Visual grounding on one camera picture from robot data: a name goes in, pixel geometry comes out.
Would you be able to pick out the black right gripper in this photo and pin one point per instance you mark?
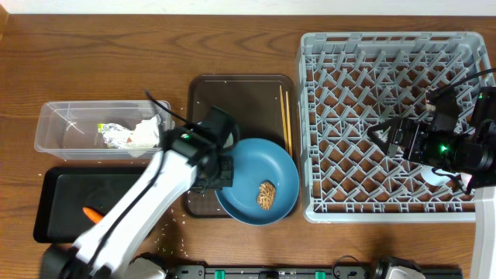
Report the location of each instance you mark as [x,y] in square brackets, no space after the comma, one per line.
[418,130]

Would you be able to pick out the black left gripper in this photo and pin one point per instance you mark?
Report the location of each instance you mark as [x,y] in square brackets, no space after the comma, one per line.
[227,182]

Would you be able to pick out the white paper cup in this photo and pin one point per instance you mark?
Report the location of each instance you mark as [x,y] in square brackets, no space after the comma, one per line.
[438,176]

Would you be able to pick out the blue plate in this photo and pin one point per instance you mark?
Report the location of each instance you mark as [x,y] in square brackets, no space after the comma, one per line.
[257,161]

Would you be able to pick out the brown food scrap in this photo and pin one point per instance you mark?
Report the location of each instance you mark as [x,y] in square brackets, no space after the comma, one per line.
[266,195]

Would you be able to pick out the white tissue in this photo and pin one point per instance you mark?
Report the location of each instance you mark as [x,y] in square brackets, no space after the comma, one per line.
[145,135]

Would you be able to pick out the yellow green snack wrapper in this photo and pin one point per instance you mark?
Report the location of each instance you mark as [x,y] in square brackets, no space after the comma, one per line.
[114,135]

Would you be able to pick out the orange carrot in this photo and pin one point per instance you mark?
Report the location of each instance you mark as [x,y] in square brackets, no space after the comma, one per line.
[93,215]

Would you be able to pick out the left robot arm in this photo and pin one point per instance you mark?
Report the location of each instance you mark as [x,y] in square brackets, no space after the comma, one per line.
[194,156]

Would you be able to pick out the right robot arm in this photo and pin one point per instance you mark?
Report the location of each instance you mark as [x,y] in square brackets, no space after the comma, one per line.
[435,144]

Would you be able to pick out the grey dishwasher rack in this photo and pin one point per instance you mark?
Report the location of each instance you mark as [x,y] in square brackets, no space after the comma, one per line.
[348,82]

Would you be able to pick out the brown serving tray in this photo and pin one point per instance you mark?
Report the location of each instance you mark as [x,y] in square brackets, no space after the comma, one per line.
[254,102]

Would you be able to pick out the clear plastic bin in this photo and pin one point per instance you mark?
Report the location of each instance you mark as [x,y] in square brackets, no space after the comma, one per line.
[72,130]

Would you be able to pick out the black bin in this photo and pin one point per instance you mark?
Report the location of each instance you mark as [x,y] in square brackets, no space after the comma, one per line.
[67,190]

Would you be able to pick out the black front rail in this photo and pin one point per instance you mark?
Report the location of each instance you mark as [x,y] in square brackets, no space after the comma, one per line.
[148,266]

